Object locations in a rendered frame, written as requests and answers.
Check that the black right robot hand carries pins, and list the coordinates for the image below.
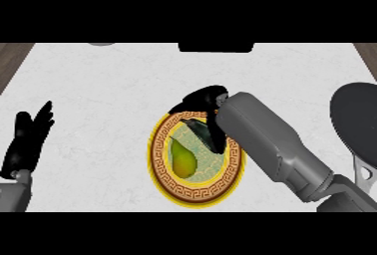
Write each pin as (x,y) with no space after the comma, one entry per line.
(203,98)

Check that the gold patterned round plate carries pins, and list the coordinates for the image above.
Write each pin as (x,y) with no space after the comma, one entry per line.
(196,194)

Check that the grey round object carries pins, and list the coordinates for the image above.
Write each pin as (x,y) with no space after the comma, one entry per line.
(101,44)

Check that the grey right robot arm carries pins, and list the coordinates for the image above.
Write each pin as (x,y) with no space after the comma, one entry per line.
(276,146)

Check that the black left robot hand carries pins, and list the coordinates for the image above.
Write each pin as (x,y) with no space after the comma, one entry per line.
(24,146)

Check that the dark grey frying pan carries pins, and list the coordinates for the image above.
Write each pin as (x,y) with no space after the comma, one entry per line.
(355,116)

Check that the green yellow pear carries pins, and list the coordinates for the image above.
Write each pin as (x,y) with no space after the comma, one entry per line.
(184,161)

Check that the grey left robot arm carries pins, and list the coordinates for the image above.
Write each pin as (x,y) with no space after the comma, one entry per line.
(12,196)

